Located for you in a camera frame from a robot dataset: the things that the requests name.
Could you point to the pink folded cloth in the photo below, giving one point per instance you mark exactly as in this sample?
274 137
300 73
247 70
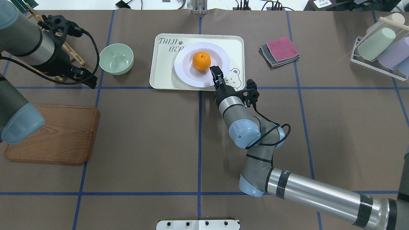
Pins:
279 52

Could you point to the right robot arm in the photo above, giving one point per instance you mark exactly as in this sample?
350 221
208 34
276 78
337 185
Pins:
260 137

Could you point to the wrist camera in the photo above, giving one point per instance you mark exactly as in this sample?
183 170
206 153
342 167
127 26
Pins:
58 23
252 96

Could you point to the green bowl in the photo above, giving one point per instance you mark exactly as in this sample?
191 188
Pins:
116 59

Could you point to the cream bear tray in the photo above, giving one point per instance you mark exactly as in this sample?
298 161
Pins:
167 46

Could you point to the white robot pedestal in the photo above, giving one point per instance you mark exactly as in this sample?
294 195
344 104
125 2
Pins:
222 224

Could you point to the beige cup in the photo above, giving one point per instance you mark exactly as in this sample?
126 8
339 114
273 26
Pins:
396 17

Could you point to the white wire cup rack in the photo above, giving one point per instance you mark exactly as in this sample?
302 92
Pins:
401 31

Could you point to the light green cup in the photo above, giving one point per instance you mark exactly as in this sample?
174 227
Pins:
374 45

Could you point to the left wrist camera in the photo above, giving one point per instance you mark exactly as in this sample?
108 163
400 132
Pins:
58 23

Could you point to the brown wooden tray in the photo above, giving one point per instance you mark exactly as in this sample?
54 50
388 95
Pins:
67 136

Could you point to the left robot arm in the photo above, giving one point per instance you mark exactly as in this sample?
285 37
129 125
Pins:
37 48

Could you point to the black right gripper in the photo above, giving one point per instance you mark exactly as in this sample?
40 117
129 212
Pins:
223 91

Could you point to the light blue cup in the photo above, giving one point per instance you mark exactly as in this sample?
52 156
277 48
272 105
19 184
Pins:
403 67

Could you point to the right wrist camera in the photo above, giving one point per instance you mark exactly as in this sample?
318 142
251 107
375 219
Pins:
252 96

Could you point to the orange fruit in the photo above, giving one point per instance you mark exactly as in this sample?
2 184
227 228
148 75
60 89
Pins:
201 61

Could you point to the small black device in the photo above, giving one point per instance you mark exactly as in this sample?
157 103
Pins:
122 4

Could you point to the aluminium frame post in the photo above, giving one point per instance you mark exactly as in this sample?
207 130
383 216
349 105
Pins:
199 7

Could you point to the dark green cup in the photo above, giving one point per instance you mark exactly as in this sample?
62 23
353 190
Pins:
23 3

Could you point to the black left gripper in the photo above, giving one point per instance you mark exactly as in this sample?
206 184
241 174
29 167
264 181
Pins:
62 60

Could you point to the lilac cup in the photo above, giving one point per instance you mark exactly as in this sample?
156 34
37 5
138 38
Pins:
394 54

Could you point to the wooden cup rack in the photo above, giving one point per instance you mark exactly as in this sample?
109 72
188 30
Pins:
74 56

